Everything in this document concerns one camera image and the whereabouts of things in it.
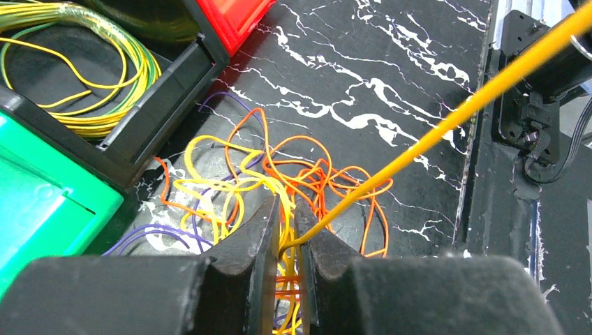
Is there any red plastic bin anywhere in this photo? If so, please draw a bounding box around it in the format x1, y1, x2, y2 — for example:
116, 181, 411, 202
196, 0, 276, 57

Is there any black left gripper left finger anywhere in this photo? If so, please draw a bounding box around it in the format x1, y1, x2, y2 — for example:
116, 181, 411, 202
1, 196, 280, 334

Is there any yellow cable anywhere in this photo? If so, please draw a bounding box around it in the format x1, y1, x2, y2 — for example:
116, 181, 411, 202
172, 0, 592, 335

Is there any purple cable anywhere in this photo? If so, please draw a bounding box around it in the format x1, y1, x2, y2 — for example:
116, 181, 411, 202
101, 91, 306, 335

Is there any black plastic bin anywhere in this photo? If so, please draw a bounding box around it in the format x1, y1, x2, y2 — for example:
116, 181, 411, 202
1, 1, 229, 190

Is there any orange cable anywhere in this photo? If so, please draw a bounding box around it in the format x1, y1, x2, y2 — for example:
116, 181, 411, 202
154, 107, 394, 302

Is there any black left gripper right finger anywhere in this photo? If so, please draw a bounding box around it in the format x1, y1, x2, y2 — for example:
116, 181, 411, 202
294, 198, 566, 335

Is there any green plastic bin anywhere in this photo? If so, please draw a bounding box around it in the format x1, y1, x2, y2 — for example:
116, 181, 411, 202
1, 112, 124, 293

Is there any yellow green wire coil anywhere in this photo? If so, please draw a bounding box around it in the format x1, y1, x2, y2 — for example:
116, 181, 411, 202
0, 1, 163, 140

